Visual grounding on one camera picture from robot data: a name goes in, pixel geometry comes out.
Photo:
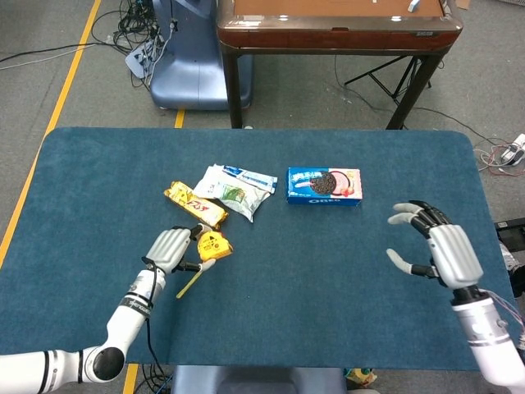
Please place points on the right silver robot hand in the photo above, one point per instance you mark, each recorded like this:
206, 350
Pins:
453, 254

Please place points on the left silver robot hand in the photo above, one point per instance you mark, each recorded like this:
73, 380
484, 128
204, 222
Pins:
166, 248

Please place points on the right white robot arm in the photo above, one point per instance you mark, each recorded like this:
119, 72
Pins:
488, 336

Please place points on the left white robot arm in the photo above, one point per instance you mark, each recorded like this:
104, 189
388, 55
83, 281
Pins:
123, 324

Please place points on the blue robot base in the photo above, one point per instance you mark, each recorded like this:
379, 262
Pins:
188, 78

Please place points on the yellow biscuit pack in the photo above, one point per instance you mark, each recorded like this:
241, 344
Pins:
197, 205

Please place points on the white crumpled snack bag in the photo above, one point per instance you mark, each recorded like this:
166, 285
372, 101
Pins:
234, 193

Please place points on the white power strip with plugs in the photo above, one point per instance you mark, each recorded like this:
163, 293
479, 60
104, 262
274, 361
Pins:
514, 149

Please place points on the blue carpet table mat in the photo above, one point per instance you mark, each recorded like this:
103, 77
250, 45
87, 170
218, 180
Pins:
307, 279

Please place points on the blue Oreo cookie box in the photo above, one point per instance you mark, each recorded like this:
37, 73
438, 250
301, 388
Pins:
324, 186

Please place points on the colourful packet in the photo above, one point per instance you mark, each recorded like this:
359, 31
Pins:
361, 377

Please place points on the blue own robot torso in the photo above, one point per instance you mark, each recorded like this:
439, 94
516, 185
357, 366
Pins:
254, 379

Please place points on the white floor power board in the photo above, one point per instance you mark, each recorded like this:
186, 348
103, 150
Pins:
139, 59

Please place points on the brown automatic mahjong table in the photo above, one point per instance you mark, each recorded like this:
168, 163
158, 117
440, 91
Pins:
336, 35

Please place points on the black equipment frame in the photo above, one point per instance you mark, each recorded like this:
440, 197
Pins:
510, 234

